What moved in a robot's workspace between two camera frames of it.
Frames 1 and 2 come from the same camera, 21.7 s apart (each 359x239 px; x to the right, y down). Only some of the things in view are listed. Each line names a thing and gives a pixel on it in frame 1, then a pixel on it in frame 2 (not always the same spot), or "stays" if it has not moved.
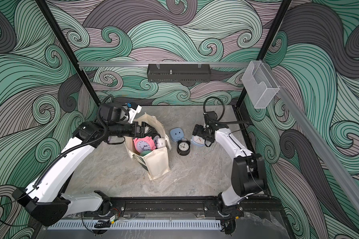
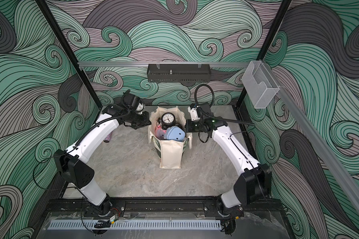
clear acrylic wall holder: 261,86 stays
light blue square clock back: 176,134 stays
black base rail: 139,207 stays
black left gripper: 134,134 to 146,121
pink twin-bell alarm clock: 144,143 to 159,133
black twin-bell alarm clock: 183,147 to 167,119
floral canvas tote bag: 157,162 to 170,153
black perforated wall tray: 178,72 stays
